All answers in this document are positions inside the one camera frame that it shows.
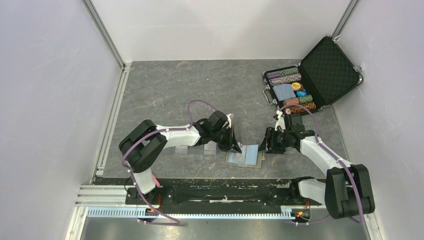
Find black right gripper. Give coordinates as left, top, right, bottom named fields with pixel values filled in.
left=257, top=126, right=291, bottom=154

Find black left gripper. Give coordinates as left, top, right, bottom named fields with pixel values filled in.
left=211, top=125, right=242, bottom=155

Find clear acrylic card box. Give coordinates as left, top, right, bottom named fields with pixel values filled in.
left=175, top=145, right=189, bottom=155
left=203, top=141, right=218, bottom=156

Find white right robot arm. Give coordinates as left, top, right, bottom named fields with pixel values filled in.
left=259, top=112, right=376, bottom=221

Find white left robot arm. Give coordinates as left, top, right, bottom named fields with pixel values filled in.
left=118, top=110, right=242, bottom=204

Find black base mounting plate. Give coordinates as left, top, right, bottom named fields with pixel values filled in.
left=145, top=178, right=319, bottom=214

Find poker chips in case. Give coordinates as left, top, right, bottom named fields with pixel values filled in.
left=262, top=66, right=318, bottom=115

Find black poker chip case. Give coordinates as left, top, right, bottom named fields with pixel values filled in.
left=275, top=35, right=363, bottom=112

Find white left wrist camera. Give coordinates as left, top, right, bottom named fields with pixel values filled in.
left=226, top=113, right=234, bottom=129

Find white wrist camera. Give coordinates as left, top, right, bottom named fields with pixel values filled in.
left=273, top=110, right=286, bottom=132
left=226, top=113, right=234, bottom=129

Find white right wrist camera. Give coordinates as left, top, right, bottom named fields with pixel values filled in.
left=273, top=110, right=286, bottom=132

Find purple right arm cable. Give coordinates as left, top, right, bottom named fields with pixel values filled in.
left=278, top=103, right=365, bottom=226

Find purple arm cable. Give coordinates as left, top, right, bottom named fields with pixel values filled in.
left=278, top=103, right=365, bottom=226
left=120, top=99, right=218, bottom=227

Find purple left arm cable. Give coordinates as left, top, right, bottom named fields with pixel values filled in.
left=120, top=99, right=218, bottom=227

